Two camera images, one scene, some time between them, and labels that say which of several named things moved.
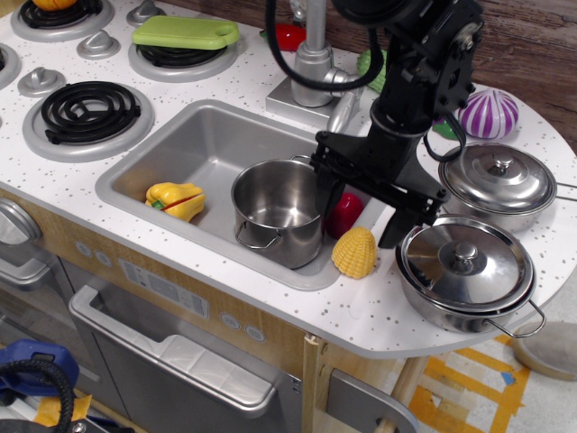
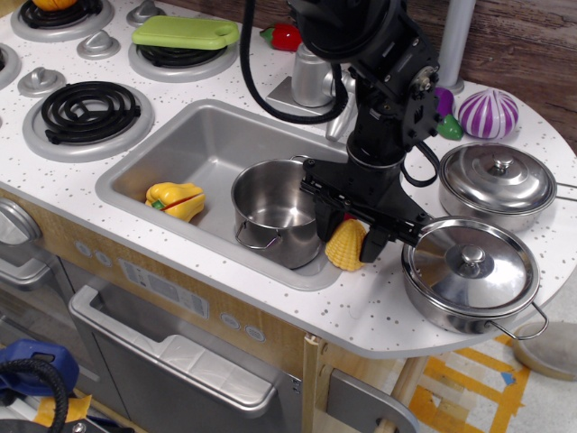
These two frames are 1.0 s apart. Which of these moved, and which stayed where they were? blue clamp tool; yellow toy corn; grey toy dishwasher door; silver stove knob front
Moved: yellow toy corn
Stayed: grey toy dishwasher door; blue clamp tool; silver stove knob front
